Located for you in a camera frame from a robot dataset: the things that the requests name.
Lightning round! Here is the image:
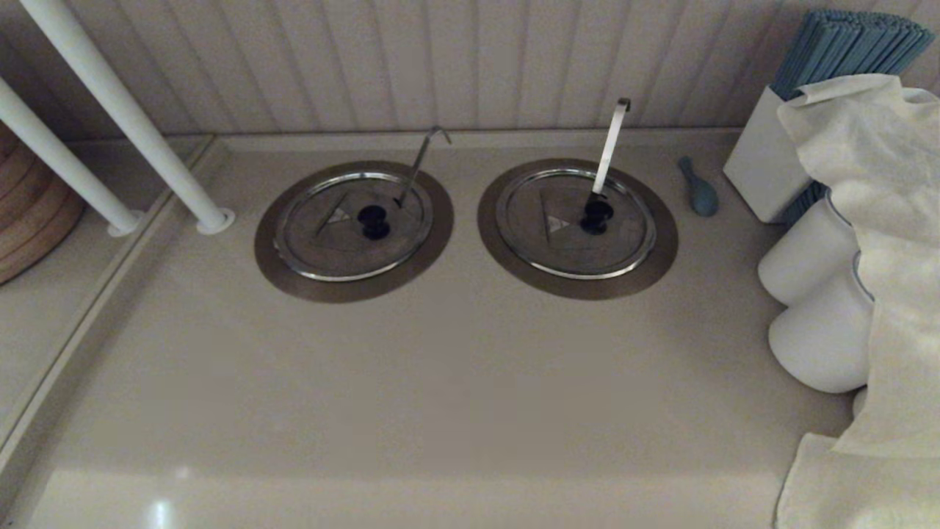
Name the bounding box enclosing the steel hinged pot lid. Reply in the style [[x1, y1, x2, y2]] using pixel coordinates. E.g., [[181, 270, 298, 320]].
[[275, 171, 434, 283], [495, 168, 658, 281]]

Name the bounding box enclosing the small blue spoon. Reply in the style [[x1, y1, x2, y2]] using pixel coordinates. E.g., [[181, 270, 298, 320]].
[[677, 156, 720, 218]]

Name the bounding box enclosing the white holder box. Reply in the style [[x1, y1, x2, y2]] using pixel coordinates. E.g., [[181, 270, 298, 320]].
[[723, 85, 831, 225]]

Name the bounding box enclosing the white ceramic jar upper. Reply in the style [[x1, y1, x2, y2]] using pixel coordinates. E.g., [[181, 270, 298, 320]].
[[758, 195, 864, 307]]

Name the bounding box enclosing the white ceramic jar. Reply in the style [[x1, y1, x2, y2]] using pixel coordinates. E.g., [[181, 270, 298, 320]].
[[758, 195, 864, 307], [768, 253, 876, 394]]

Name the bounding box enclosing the white ceramic jar lower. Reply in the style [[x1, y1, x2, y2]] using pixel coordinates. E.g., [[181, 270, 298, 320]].
[[768, 253, 876, 394]]

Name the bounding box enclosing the white round pole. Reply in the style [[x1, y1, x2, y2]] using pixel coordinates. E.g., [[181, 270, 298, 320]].
[[0, 77, 145, 238], [21, 0, 236, 236]]

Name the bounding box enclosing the white woven cloth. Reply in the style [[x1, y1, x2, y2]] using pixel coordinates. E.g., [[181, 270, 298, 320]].
[[775, 432, 940, 529], [777, 73, 940, 460]]

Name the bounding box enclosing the blue stick bundle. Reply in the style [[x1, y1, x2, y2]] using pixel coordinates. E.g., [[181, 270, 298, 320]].
[[771, 9, 937, 101]]

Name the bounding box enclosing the round wooden board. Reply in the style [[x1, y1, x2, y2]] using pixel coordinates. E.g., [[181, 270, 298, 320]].
[[0, 121, 87, 286]]

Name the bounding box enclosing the brown round counter ring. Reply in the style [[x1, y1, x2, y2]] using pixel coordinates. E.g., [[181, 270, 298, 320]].
[[477, 158, 679, 301], [254, 160, 455, 304]]

